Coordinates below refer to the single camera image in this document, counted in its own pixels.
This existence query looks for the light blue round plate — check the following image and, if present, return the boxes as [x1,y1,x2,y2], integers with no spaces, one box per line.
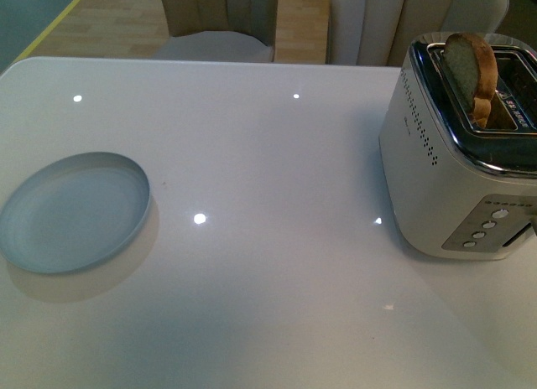
[1,152,151,274]

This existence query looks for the brown bread slice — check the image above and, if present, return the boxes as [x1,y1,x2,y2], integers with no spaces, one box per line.
[443,33,498,128]

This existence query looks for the white chrome two-slot toaster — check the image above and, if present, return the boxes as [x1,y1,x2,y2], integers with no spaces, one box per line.
[379,33,536,261]

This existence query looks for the beige upholstered chair right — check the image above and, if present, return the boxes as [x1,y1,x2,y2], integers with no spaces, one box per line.
[326,0,509,67]

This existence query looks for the beige upholstered chair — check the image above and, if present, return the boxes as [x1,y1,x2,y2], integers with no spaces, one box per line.
[154,0,278,63]
[326,0,509,67]

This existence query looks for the beige upholstered chair left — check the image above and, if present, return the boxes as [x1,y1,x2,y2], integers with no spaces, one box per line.
[154,0,278,63]

